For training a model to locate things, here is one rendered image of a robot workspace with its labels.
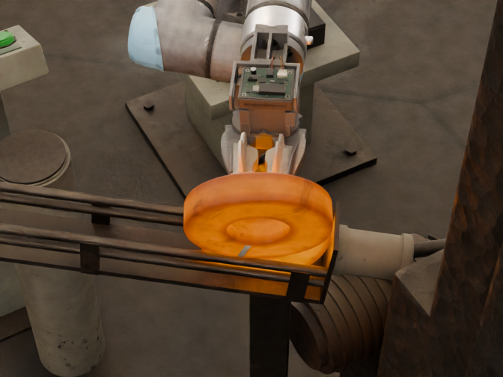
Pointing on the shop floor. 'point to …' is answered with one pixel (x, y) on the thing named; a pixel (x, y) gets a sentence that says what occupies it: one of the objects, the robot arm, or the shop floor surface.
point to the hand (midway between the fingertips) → (256, 206)
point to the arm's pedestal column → (319, 161)
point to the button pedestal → (8, 328)
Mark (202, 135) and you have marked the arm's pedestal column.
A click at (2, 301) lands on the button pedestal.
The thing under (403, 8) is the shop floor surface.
